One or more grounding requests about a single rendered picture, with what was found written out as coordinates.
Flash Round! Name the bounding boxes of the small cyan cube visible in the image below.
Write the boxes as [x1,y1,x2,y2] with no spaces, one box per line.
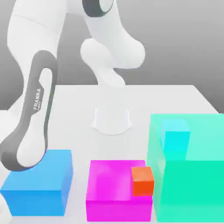
[161,118,191,161]

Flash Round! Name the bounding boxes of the small orange cube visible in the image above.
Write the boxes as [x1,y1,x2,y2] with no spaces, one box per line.
[131,166,155,197]

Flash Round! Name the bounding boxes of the large magenta box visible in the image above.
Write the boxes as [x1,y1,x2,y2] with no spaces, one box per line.
[85,159,154,222]

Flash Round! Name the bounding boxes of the large blue box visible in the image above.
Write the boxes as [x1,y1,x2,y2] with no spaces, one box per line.
[0,149,74,217]

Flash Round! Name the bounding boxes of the large green box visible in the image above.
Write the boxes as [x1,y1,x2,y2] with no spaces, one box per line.
[146,113,224,223]

